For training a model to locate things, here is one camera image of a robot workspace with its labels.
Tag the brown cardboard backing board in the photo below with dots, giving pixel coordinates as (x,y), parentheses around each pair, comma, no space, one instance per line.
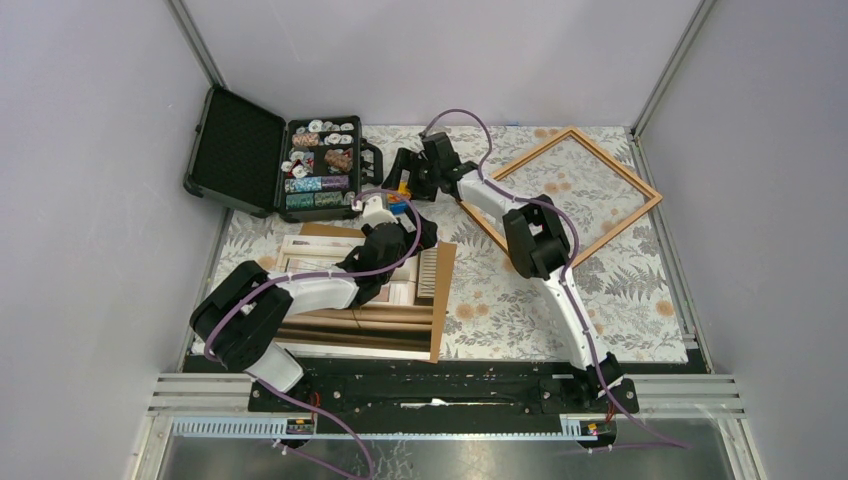
(442,305)

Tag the purple poker chip stack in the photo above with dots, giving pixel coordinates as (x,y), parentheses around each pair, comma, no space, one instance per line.
(335,182)

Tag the orange poker chip roll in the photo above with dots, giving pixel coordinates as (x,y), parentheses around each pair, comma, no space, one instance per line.
(338,161)

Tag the floral patterned table mat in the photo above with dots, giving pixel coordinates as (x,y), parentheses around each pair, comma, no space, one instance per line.
(493,313)

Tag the wooden picture frame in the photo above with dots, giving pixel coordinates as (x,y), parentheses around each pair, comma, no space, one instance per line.
(629,218)

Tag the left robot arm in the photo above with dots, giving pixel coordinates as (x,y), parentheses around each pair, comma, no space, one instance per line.
(239,320)

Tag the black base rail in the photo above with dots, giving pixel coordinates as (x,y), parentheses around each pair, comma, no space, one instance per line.
(381,398)

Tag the photo print of window plant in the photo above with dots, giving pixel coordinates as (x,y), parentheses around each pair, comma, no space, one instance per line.
(397,318)

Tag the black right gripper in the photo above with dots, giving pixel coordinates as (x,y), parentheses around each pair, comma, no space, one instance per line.
(409,160)

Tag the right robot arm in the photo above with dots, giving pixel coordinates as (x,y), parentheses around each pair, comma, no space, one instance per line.
(541,243)

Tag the yellow and blue toy block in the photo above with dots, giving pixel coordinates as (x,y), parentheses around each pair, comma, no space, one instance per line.
(398,203)

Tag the green poker chip stack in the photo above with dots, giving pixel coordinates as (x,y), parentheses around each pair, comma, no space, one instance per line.
(300,201)

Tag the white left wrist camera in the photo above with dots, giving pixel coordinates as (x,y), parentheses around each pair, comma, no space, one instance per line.
(373,211)

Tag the black poker chip case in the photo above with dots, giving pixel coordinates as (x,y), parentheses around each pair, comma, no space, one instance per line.
(242,155)

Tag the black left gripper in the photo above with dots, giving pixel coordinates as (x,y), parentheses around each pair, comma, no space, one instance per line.
(427,237)

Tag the cyan poker chip stack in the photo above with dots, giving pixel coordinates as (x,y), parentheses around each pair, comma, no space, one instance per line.
(303,185)

